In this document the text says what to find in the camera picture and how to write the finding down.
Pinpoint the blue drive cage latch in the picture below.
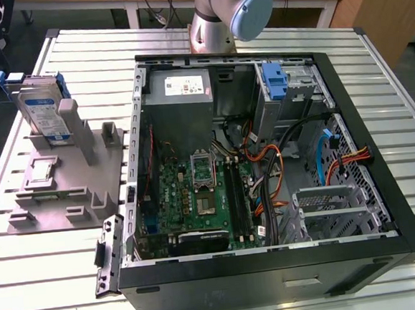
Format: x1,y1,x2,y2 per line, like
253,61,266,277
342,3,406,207
262,61,290,103

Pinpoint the red orange power wire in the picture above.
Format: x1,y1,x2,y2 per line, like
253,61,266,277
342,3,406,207
323,144,376,189

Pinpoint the CPU socket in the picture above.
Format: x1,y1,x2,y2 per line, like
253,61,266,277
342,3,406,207
195,191,221,218

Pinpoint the black RAM slot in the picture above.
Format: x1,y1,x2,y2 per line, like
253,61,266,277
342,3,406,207
223,155,244,243
232,155,255,241

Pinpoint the green motherboard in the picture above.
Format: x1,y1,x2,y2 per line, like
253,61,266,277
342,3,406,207
130,147,270,260

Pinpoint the green RAM stick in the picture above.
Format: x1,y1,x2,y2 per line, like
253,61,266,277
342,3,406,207
32,193,71,205

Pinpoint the grey parts rack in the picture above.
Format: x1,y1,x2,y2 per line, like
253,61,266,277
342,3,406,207
0,95,135,236

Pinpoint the metal optical drive cage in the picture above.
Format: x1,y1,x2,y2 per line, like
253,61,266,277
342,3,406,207
249,55,338,145

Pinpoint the metal socket cover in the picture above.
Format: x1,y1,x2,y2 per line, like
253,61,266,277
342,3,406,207
189,149,219,193

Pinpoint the hard disk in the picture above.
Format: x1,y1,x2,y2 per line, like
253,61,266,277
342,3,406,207
0,64,77,150

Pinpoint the black graphics card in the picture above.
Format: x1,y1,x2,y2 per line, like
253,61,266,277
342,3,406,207
166,226,232,258

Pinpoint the hinged metal card retainer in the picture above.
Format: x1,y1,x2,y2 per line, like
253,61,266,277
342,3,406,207
89,213,130,300

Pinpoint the thin red fan wire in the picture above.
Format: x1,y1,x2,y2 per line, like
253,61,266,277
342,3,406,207
137,124,161,201

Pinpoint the blue data wire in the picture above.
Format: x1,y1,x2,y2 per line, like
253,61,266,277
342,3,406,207
312,127,344,188

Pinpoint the orange wire bundle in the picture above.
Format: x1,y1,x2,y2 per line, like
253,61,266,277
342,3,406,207
241,115,290,219

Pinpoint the black open PC case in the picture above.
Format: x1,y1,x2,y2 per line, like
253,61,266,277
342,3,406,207
99,32,415,310

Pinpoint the brown wooden cabinet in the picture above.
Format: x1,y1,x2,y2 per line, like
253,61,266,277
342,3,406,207
328,0,415,76

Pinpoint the metal disk bay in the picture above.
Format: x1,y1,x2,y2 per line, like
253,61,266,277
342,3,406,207
275,180,394,246

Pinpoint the silver CPU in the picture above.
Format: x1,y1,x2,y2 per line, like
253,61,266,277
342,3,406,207
24,160,58,184

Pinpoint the grey power supply unit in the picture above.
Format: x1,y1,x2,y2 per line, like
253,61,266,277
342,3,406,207
140,67,218,159

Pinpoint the thick black cable bundle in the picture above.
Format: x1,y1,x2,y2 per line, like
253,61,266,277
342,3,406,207
254,111,345,248

